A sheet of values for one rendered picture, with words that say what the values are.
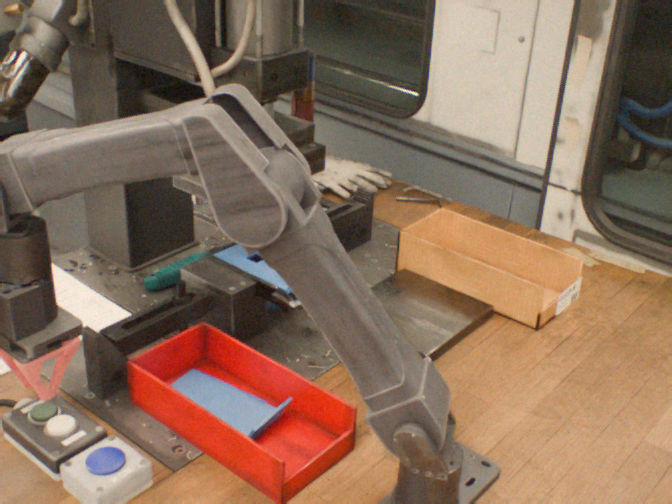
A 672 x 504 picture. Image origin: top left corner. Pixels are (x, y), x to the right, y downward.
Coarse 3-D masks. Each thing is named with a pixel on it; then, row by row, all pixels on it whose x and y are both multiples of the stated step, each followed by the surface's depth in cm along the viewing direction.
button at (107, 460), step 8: (104, 448) 87; (112, 448) 87; (88, 456) 86; (96, 456) 86; (104, 456) 86; (112, 456) 86; (120, 456) 86; (88, 464) 85; (96, 464) 85; (104, 464) 85; (112, 464) 85; (120, 464) 85; (96, 472) 84; (104, 472) 84; (112, 472) 84
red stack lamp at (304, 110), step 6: (294, 102) 134; (300, 102) 133; (306, 102) 133; (312, 102) 134; (294, 108) 134; (300, 108) 134; (306, 108) 134; (312, 108) 135; (294, 114) 134; (300, 114) 134; (306, 114) 134; (312, 114) 135; (306, 120) 135; (312, 120) 136
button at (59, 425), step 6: (54, 420) 90; (60, 420) 90; (66, 420) 90; (72, 420) 90; (48, 426) 89; (54, 426) 89; (60, 426) 89; (66, 426) 89; (72, 426) 90; (54, 432) 89; (60, 432) 89; (66, 432) 89
